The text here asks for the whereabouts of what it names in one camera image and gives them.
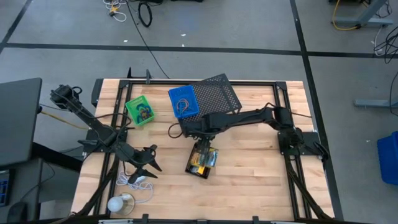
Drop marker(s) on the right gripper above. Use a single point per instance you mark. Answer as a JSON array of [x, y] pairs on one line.
[[199, 127]]

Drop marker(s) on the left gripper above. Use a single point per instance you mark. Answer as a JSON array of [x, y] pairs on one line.
[[141, 157]]

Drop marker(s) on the black plastic basket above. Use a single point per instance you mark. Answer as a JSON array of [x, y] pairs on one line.
[[202, 161]]

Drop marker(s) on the small yellow crayon box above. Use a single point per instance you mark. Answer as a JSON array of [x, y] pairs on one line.
[[199, 170]]

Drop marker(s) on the blue plastic basket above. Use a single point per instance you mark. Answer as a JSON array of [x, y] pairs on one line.
[[183, 102]]

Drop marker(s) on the black perforated metal shelf riser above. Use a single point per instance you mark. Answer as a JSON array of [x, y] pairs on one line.
[[217, 96]]

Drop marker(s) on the green plastic basket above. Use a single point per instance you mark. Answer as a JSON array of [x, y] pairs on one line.
[[140, 110]]

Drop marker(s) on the blue coil wristband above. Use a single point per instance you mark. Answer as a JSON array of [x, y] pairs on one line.
[[143, 109]]

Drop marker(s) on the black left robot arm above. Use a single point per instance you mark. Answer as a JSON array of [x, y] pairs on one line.
[[90, 119]]

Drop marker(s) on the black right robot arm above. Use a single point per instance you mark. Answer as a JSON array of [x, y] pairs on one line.
[[258, 116]]

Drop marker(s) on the grey side desk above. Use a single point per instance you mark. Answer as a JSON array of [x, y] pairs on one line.
[[28, 186]]

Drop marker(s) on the desk with grey metal legs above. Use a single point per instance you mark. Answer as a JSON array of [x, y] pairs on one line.
[[363, 21]]

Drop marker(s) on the round tan disc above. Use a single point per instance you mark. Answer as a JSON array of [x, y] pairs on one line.
[[129, 203]]

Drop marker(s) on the white ball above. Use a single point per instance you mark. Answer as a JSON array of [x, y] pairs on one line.
[[115, 204]]

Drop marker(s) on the dark grey monitor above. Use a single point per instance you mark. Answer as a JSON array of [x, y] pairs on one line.
[[18, 121]]

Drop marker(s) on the black computer mouse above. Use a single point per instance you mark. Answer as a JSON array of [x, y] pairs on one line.
[[17, 212]]

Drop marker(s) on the blue storage bin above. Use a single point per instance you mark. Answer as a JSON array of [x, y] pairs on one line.
[[388, 158]]

